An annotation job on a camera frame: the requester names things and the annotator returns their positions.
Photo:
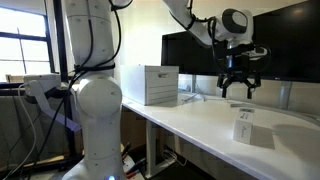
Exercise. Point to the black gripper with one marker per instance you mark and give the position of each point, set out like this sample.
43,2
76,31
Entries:
242,64

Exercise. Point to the white monitor stand pole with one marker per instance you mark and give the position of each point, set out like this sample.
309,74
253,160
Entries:
284,97

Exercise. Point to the large black monitor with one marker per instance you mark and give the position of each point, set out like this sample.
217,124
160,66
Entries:
292,33

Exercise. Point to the large white storage box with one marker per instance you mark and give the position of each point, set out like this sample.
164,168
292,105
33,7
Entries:
149,85

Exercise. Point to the white clamp mount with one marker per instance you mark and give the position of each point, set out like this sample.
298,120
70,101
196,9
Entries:
38,87

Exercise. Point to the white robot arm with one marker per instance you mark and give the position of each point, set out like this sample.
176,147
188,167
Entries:
98,98

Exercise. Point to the small white box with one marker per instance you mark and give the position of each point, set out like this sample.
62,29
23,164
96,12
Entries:
243,125

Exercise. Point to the brown cardboard box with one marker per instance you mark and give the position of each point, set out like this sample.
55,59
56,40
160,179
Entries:
133,129

